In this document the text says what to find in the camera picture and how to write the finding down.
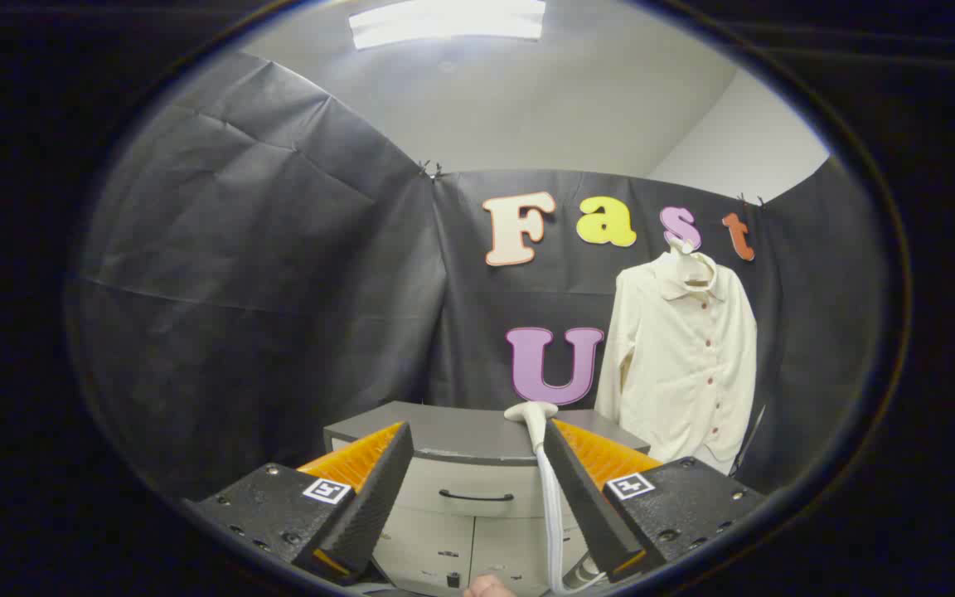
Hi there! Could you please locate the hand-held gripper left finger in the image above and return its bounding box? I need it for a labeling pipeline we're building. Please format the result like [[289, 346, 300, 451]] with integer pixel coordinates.
[[183, 421, 414, 585]]

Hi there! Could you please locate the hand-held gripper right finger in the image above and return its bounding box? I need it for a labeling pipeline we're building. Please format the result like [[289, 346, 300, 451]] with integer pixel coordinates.
[[542, 419, 768, 581]]

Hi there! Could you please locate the cream garment steamer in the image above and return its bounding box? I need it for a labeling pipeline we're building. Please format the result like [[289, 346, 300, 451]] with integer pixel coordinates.
[[504, 401, 560, 454]]

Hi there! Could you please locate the cream button-up shirt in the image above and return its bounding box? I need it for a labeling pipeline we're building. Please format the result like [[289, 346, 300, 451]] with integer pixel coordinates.
[[594, 249, 759, 475]]

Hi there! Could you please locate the cream clothes hanger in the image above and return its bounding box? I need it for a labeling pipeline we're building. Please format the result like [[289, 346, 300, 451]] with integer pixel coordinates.
[[667, 236, 715, 288]]

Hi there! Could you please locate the grey cabinet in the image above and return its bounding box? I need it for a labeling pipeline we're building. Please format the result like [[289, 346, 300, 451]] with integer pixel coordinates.
[[324, 401, 652, 596]]

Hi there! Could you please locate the black backdrop cloth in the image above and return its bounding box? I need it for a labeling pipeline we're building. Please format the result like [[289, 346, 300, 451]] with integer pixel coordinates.
[[71, 50, 893, 507]]

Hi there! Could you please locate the ceiling light panel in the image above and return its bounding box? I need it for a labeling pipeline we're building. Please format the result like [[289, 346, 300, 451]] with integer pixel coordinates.
[[349, 0, 546, 51]]

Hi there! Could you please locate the black drawer handle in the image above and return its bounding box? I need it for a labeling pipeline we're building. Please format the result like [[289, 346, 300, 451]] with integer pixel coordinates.
[[439, 488, 516, 503]]

